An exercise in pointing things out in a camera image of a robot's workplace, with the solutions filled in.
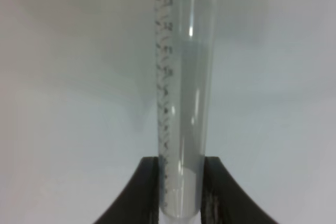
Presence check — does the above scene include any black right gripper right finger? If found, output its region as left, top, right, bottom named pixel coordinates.
left=201, top=157, right=276, bottom=224

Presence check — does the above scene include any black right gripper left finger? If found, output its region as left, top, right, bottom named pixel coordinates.
left=96, top=157, right=159, bottom=224

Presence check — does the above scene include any teal-capped test tube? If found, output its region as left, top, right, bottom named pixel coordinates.
left=154, top=0, right=216, bottom=223

